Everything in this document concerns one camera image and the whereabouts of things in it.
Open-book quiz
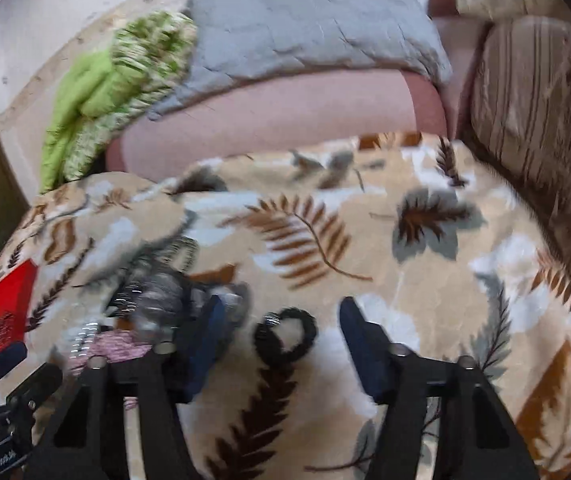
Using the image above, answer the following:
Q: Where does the pink bedsheet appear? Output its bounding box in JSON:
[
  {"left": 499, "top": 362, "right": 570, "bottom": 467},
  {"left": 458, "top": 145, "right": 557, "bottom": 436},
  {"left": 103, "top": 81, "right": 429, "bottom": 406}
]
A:
[{"left": 106, "top": 0, "right": 491, "bottom": 181}]

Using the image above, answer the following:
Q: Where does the grey pillow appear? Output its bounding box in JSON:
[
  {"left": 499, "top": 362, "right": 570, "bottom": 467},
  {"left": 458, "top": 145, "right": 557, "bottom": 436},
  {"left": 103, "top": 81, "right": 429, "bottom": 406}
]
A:
[{"left": 148, "top": 0, "right": 453, "bottom": 121}]

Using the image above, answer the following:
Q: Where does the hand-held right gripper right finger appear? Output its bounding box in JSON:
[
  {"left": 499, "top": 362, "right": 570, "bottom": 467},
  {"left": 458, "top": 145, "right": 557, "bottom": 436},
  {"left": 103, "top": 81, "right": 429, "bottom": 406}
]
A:
[{"left": 339, "top": 297, "right": 541, "bottom": 480}]

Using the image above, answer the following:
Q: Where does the green quilt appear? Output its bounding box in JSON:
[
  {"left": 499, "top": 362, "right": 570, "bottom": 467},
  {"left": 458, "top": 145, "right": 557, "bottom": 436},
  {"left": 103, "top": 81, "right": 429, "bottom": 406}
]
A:
[{"left": 40, "top": 10, "right": 199, "bottom": 193}]

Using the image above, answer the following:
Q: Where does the red tray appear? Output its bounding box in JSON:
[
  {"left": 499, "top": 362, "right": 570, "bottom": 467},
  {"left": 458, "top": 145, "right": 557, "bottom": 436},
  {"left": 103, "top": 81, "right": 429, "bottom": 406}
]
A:
[{"left": 0, "top": 259, "right": 40, "bottom": 366}]

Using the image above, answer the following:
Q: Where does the black hair tie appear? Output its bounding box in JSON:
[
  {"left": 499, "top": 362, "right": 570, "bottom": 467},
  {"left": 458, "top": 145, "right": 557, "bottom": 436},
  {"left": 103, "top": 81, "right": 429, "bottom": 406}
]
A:
[{"left": 254, "top": 306, "right": 319, "bottom": 364}]

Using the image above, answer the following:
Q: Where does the striped brown cushion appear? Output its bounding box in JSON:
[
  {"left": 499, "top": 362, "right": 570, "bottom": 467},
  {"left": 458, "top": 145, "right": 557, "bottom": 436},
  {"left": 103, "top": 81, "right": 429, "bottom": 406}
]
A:
[{"left": 468, "top": 15, "right": 571, "bottom": 311}]

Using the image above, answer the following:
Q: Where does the leaf print fleece blanket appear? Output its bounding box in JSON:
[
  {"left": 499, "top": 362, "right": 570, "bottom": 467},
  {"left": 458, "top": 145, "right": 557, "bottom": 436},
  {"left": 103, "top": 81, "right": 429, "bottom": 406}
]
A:
[{"left": 0, "top": 132, "right": 571, "bottom": 480}]

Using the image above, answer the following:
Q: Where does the pink striped scrunchie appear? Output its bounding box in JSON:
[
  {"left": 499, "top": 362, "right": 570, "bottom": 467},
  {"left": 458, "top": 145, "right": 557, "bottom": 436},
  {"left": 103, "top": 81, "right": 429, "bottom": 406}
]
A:
[{"left": 73, "top": 330, "right": 151, "bottom": 366}]

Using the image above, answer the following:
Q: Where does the pearl bracelet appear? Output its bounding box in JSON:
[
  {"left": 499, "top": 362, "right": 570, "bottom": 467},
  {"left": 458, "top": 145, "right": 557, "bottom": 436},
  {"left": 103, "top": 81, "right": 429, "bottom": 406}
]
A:
[{"left": 68, "top": 322, "right": 101, "bottom": 361}]

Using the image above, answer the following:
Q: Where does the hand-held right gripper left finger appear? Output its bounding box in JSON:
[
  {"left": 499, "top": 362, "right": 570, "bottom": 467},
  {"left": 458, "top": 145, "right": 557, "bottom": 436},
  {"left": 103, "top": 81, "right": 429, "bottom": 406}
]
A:
[{"left": 20, "top": 296, "right": 226, "bottom": 480}]

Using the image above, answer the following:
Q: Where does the grey scrunchie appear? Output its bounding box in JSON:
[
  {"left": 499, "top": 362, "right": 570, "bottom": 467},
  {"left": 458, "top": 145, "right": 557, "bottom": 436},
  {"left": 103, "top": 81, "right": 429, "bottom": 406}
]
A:
[{"left": 116, "top": 247, "right": 251, "bottom": 331}]

